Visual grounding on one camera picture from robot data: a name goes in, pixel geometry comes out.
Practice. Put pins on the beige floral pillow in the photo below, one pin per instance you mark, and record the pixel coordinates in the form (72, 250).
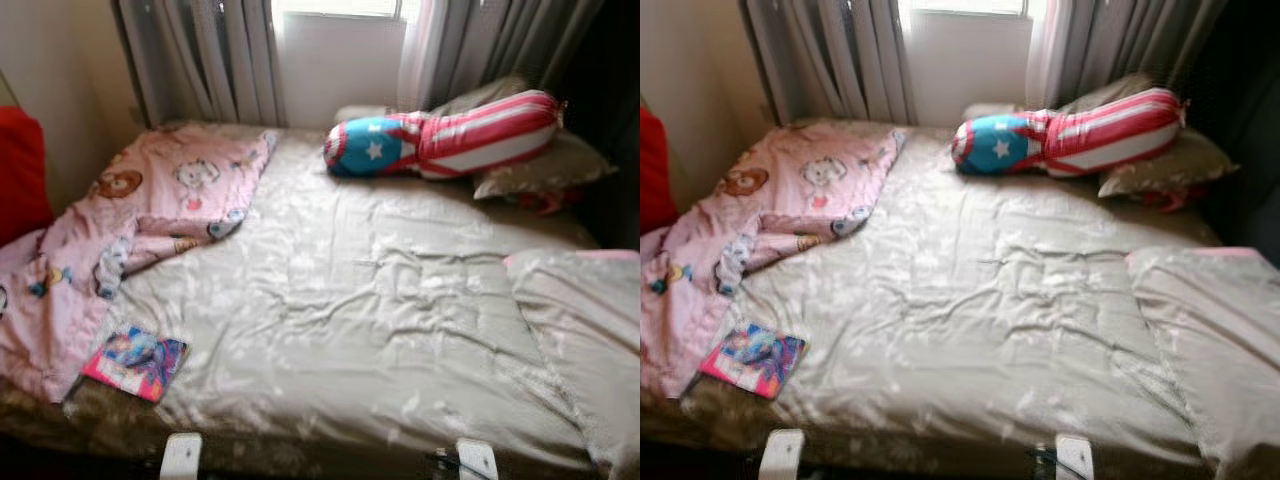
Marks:
(1175, 165)
(550, 170)

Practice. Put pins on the pink cartoon print blanket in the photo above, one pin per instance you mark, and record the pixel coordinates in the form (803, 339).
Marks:
(60, 300)
(690, 300)

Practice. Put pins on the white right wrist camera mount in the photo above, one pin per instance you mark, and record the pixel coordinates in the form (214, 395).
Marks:
(477, 460)
(1075, 458)

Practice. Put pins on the red white blue star bolster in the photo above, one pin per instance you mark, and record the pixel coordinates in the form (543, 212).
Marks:
(1105, 132)
(480, 135)

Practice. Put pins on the grey pleated curtain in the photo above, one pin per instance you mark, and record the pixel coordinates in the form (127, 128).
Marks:
(830, 60)
(200, 60)
(490, 45)
(1120, 45)

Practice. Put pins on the bright window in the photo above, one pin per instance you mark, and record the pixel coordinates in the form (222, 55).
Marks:
(340, 6)
(965, 5)

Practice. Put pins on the colourful cartoon picture book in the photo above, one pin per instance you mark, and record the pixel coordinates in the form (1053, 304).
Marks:
(135, 360)
(755, 358)

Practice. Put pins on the beige floral bedspread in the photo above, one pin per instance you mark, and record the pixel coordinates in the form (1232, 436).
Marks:
(350, 300)
(980, 300)

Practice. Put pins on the pink red cloth item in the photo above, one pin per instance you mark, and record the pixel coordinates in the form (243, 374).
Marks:
(548, 203)
(1172, 200)

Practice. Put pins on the small white cushion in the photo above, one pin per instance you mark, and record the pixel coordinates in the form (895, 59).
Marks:
(360, 113)

